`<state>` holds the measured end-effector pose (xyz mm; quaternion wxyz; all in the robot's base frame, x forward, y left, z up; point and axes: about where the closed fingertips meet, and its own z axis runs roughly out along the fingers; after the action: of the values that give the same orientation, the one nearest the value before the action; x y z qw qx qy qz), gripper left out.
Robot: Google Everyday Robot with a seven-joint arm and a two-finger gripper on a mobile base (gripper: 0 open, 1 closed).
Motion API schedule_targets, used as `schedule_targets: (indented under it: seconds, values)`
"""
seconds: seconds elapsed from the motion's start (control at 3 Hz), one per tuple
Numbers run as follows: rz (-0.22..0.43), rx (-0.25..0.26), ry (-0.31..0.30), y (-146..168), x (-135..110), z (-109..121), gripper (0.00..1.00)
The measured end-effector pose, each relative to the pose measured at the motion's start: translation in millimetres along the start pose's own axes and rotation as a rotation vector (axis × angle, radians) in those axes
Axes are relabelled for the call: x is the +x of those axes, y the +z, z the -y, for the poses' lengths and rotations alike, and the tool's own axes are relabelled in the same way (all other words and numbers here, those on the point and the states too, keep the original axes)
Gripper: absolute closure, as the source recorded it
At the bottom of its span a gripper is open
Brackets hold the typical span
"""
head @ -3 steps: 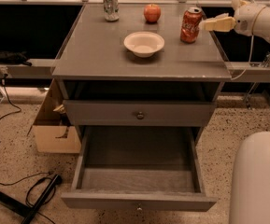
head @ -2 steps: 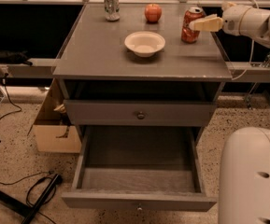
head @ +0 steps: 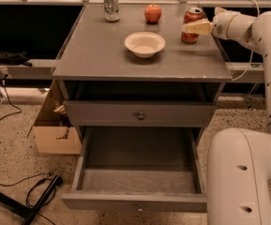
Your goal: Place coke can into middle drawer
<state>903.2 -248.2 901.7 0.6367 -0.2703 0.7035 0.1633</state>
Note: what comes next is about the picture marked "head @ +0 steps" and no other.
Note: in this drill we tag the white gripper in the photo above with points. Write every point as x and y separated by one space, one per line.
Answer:
219 25

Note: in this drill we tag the red coke can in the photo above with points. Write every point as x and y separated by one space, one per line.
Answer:
193 14

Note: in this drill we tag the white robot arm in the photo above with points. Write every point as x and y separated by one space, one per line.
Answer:
239 160

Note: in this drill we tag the silver green soda can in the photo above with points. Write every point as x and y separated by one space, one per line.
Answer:
111 10

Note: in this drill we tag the grey drawer cabinet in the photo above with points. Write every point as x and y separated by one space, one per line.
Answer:
133 74

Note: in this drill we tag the closed grey top drawer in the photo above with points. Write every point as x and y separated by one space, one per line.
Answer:
139 114

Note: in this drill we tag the red apple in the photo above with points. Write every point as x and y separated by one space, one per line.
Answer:
152 13

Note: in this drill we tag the white bowl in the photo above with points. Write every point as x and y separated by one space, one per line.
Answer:
145 44

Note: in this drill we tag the cardboard box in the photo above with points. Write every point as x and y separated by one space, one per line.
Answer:
53 132

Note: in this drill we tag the black object on rail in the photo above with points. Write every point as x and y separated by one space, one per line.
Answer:
14 58

